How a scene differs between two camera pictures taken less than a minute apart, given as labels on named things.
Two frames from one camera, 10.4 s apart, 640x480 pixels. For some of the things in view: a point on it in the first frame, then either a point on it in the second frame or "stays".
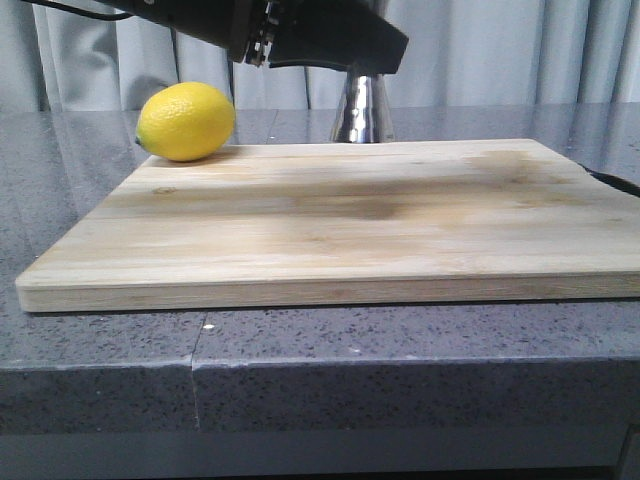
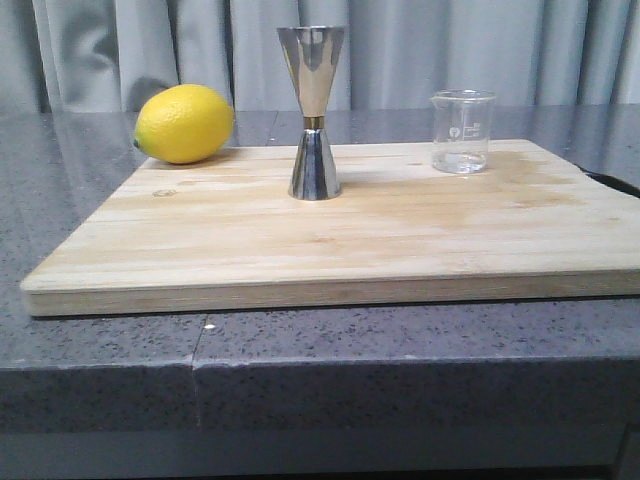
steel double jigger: x=364 y=114 to x=311 y=52
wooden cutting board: x=353 y=222 stays
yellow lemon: x=186 y=121 stays
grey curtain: x=61 y=56 stays
